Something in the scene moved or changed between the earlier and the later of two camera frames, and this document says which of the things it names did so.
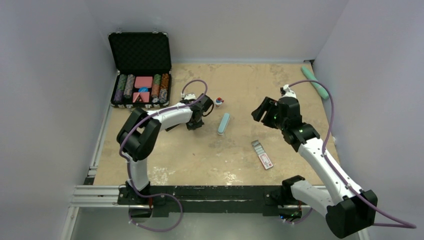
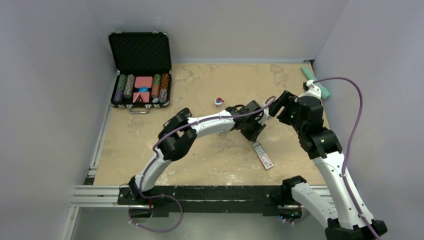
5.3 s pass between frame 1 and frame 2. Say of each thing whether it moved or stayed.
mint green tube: stayed
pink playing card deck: stayed
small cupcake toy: stayed
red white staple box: stayed
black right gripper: moved
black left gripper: moved
